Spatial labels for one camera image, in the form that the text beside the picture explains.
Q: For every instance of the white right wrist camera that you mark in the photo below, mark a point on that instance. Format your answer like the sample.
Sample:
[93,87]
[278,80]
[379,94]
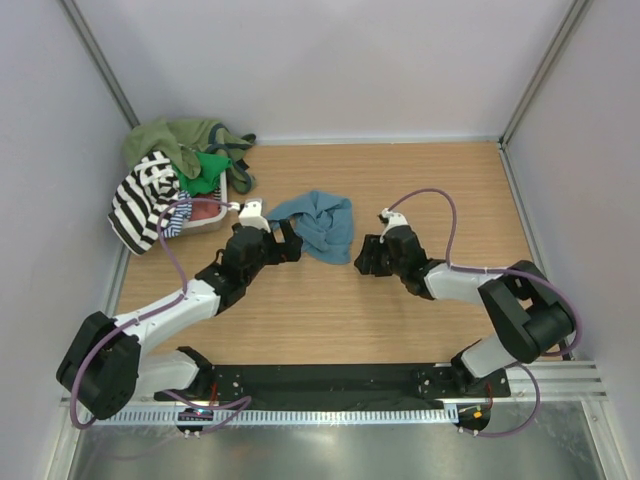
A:
[390,219]

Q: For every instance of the blue white striped tank top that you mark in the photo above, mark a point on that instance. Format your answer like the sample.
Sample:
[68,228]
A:
[178,216]

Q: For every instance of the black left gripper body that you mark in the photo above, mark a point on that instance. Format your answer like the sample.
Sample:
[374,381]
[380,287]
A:
[257,264]

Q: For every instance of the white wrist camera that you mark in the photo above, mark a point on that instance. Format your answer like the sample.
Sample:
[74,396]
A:
[250,214]
[390,219]

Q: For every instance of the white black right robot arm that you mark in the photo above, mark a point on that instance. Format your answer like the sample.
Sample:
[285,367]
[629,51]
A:
[528,316]

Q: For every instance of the white laundry basket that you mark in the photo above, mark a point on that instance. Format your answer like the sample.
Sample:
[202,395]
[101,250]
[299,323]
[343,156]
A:
[220,195]

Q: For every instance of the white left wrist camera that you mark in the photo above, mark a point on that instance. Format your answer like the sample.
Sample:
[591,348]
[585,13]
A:
[250,214]

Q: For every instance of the olive green tank top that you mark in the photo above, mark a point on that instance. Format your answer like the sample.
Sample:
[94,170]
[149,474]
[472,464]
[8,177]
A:
[180,139]

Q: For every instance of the perforated cable duct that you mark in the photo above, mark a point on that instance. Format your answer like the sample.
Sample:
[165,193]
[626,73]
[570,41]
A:
[168,414]

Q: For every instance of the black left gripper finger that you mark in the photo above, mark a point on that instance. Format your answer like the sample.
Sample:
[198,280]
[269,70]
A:
[290,248]
[273,251]

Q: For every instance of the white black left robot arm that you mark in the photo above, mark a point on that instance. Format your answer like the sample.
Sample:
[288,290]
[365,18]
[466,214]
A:
[110,360]

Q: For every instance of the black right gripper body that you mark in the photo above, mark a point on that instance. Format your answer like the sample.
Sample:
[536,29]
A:
[399,263]

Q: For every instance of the black white striped tank top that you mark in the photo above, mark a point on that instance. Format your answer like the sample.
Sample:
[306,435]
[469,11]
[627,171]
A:
[142,196]

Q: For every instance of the bright green tank top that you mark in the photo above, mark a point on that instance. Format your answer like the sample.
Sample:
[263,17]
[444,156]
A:
[212,166]

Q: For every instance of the red tank top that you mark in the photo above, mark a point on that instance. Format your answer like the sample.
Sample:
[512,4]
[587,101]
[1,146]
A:
[205,211]

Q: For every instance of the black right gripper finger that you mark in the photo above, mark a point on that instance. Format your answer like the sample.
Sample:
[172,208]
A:
[381,263]
[365,261]

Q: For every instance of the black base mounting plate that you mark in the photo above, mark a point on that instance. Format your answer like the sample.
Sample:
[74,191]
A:
[329,386]

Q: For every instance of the aluminium frame rail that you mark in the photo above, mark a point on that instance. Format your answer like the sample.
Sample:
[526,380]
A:
[558,381]

